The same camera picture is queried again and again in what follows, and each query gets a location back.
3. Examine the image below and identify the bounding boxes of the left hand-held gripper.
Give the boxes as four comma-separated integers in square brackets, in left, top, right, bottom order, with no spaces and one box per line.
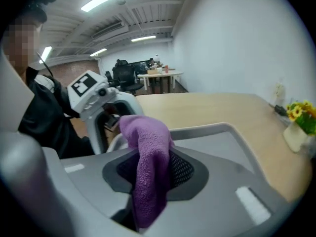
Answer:
[67,70,144,156]

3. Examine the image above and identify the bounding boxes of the round white table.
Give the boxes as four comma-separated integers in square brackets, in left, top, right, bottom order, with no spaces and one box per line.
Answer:
[137,70,185,94]

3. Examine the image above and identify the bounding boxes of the ceiling air conditioner vent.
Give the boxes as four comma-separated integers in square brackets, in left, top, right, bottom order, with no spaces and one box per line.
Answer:
[91,20,129,40]

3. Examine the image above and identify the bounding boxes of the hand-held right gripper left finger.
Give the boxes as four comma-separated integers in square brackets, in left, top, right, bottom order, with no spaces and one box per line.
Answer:
[41,146,139,237]

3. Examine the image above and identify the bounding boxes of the small black office chair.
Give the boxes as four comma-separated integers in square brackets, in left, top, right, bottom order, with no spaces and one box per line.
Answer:
[104,70,115,85]

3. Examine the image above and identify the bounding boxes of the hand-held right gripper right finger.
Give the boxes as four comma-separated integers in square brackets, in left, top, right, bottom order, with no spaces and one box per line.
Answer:
[139,145,297,237]

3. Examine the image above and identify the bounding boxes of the person's head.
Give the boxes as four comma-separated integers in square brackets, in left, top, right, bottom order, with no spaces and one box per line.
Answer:
[1,16,43,77]

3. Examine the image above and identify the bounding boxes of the person's black jacket torso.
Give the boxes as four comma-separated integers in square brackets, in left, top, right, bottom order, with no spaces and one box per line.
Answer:
[17,67,96,159]

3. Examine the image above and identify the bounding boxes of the black headset cable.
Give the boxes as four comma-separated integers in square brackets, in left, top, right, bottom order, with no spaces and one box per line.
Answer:
[36,51,54,78]

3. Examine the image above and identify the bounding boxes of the purple cloth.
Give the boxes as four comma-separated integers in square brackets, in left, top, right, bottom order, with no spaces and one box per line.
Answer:
[118,114,175,229]

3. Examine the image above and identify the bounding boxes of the black cap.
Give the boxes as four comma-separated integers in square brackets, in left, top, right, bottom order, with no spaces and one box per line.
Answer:
[17,0,59,23]

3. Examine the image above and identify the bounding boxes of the large black office chair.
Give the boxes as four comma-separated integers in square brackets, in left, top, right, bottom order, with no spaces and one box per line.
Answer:
[112,59,145,95]

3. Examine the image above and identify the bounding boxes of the yellow flowers in white pot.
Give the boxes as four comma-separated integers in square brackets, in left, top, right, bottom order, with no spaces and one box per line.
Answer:
[282,99,316,154]

